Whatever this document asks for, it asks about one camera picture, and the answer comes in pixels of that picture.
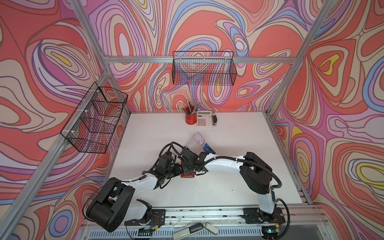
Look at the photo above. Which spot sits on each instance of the grey handheld device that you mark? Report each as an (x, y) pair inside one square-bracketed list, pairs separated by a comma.
[(194, 229)]

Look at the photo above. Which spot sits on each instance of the white VIP card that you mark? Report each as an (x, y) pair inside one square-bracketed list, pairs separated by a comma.
[(199, 140)]

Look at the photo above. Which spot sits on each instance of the red leather card holder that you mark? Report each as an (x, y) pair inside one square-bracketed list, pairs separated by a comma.
[(187, 176)]

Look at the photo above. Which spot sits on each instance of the white pink calculator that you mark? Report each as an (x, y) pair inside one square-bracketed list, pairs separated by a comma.
[(204, 119)]

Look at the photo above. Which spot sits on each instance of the left wire basket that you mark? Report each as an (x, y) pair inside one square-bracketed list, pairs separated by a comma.
[(92, 126)]

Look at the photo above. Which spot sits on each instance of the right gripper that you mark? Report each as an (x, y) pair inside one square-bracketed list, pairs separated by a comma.
[(185, 167)]

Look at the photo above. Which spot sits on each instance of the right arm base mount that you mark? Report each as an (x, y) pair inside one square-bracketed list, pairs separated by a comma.
[(256, 216)]

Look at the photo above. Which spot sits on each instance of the red pen cup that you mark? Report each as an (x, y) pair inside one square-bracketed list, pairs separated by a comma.
[(190, 119)]

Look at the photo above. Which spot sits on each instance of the wire basket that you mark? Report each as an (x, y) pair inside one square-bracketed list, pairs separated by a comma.
[(208, 68), (92, 126)]

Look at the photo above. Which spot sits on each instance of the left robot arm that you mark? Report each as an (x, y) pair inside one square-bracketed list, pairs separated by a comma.
[(115, 202)]

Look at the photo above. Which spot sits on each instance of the black stapler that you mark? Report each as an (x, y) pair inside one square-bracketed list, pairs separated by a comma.
[(214, 119)]

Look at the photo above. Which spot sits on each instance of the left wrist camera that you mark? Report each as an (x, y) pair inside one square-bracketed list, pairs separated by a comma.
[(165, 163)]

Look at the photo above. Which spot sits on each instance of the back wire basket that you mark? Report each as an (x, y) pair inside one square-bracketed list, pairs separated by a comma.
[(208, 68)]

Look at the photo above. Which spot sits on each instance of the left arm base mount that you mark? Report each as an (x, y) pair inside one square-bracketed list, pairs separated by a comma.
[(152, 218)]

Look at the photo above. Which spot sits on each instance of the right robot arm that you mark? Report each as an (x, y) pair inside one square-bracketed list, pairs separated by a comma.
[(256, 173)]

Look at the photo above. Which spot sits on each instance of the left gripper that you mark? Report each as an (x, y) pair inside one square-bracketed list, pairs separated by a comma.
[(177, 169)]

